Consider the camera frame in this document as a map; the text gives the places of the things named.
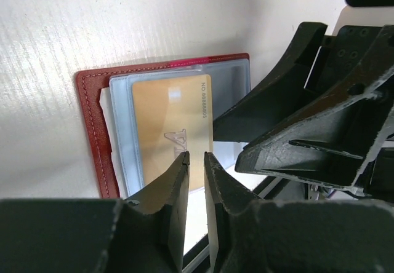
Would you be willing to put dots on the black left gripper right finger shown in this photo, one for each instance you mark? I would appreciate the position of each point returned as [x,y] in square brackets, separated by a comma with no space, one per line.
[249,234]

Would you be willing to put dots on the red leather card holder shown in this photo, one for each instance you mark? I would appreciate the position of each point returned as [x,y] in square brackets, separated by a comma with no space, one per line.
[91,82]

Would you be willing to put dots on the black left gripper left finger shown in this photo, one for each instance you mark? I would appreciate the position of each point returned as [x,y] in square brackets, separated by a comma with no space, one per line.
[144,233]

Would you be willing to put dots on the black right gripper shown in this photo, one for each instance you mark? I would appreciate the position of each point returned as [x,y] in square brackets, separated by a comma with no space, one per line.
[336,139]

